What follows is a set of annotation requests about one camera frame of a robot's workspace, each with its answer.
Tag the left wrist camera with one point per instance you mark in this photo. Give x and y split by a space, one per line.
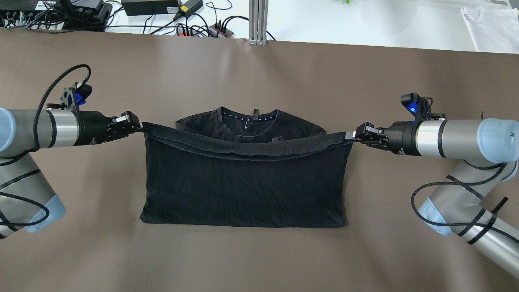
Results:
73 97

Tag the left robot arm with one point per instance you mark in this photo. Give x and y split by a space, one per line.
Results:
27 199

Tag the black printed t-shirt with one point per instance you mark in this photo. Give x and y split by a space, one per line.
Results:
221 167

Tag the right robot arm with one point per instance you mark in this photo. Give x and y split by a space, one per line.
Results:
487 151

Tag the brown table mat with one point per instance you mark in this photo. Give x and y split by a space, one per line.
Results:
101 245

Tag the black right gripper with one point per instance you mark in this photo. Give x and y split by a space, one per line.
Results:
402 138

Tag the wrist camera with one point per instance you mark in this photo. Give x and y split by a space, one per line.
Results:
420 107
73 97

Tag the aluminium frame post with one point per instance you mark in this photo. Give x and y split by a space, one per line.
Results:
258 15

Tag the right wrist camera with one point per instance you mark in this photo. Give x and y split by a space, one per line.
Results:
420 107

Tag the white t-shirt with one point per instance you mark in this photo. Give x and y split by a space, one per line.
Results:
492 30

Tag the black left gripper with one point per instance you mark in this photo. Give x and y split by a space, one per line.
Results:
93 128

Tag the black power adapter brick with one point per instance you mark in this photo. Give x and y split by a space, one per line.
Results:
151 7

